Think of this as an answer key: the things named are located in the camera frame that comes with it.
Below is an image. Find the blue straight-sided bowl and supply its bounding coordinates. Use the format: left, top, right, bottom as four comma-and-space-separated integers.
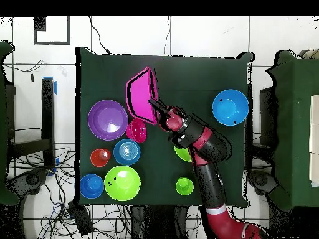
113, 138, 141, 166

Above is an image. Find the black pedestal leg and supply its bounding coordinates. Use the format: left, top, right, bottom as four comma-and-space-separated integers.
247, 169, 277, 197
7, 169, 49, 197

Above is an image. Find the large light blue bowl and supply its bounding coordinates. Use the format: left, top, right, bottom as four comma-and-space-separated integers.
212, 88, 250, 127

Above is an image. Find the black power box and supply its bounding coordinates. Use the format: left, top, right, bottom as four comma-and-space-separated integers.
68, 201, 95, 236

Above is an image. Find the white box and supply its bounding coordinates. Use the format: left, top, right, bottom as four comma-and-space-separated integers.
308, 94, 319, 187

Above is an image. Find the dark green tablecloth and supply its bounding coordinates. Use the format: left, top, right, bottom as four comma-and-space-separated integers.
75, 47, 255, 209

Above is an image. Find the black square floor frame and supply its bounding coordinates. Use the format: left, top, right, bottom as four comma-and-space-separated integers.
33, 16, 70, 45

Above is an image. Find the black camera cable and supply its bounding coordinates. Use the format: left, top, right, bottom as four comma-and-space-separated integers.
88, 16, 112, 55

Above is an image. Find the wide purple plastic bowl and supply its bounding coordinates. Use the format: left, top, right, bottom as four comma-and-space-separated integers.
87, 99, 129, 142

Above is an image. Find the black metal stand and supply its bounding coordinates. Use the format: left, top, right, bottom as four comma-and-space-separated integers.
7, 77, 56, 170

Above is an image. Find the small crimson plastic bowl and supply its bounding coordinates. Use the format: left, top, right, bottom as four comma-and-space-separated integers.
125, 118, 148, 144

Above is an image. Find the small dark blue bowl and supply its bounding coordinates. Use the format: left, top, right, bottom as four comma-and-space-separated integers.
79, 173, 105, 200

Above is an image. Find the neighbouring green covered table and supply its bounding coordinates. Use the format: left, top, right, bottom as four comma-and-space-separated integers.
0, 40, 19, 207
265, 49, 319, 212

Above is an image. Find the green plastic cup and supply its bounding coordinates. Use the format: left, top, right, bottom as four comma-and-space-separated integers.
175, 176, 194, 197

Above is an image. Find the tangle of black cables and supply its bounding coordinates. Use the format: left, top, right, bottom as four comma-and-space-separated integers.
9, 146, 131, 239

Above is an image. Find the large pink plastic bowl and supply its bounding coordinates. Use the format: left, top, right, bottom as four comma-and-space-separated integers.
125, 66, 160, 126

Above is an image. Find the green plastic bowl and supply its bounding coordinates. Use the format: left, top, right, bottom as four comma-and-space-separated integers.
173, 145, 193, 163
103, 165, 141, 202

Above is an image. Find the orange plastic cup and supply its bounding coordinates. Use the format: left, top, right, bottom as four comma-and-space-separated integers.
90, 148, 112, 168

